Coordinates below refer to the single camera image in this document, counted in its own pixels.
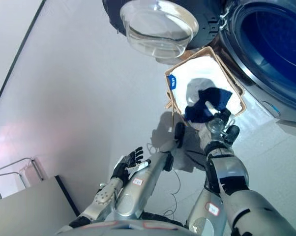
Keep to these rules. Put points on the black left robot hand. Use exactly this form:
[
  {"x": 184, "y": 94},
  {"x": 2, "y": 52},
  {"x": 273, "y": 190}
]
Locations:
[{"x": 126, "y": 167}]

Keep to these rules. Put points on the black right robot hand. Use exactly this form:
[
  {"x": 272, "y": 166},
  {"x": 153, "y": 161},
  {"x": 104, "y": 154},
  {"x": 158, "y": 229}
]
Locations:
[{"x": 215, "y": 123}]

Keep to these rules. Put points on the navy blue garment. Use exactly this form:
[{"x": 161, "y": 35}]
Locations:
[{"x": 212, "y": 98}]

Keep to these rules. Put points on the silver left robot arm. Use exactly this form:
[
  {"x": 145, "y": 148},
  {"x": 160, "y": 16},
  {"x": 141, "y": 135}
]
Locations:
[{"x": 105, "y": 196}]

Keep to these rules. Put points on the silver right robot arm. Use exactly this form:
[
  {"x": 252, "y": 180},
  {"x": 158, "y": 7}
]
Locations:
[{"x": 226, "y": 169}]

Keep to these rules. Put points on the woven tan laundry basket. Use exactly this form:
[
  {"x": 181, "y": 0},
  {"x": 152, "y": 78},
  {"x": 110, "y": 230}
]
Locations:
[{"x": 232, "y": 81}]

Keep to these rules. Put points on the white fabric basket liner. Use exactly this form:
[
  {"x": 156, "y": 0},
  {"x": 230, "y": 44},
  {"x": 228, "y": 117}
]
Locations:
[{"x": 202, "y": 66}]

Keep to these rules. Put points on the blue basket tag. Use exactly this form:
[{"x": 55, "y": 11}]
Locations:
[{"x": 172, "y": 82}]

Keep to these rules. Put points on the grey front-load washing machine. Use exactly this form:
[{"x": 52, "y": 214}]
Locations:
[{"x": 268, "y": 49}]

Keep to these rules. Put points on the white red-bordered label sticker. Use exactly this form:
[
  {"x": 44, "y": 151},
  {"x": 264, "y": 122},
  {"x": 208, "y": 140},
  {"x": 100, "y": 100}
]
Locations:
[
  {"x": 212, "y": 209},
  {"x": 137, "y": 181}
]

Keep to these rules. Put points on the black right robot foot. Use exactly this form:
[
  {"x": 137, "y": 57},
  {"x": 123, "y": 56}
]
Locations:
[{"x": 233, "y": 134}]

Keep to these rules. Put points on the black robot foot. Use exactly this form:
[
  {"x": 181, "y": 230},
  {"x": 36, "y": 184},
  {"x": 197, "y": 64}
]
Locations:
[
  {"x": 180, "y": 132},
  {"x": 233, "y": 134}
]

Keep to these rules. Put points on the silver left robot leg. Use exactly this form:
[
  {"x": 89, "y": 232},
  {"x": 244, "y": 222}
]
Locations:
[{"x": 133, "y": 196}]

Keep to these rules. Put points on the black left robot foot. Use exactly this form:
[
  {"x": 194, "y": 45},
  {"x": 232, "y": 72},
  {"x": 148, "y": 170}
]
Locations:
[{"x": 180, "y": 132}]

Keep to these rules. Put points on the white crumpled garment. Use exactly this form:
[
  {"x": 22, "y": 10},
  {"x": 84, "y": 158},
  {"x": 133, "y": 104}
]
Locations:
[{"x": 196, "y": 86}]

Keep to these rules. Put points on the blue white energy label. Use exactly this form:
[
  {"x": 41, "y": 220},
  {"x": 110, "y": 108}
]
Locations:
[{"x": 273, "y": 109}]

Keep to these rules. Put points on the silver robot torso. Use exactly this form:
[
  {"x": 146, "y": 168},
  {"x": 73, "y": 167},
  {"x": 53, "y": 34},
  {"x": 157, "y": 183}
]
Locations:
[{"x": 123, "y": 227}]

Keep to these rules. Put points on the white flat board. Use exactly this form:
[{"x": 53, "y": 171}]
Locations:
[{"x": 27, "y": 209}]

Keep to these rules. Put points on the metal tube rack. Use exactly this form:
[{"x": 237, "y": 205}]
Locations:
[{"x": 15, "y": 163}]

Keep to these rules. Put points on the round glass washer door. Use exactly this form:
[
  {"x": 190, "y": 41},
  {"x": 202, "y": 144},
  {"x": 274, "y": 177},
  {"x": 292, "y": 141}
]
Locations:
[{"x": 157, "y": 27}]

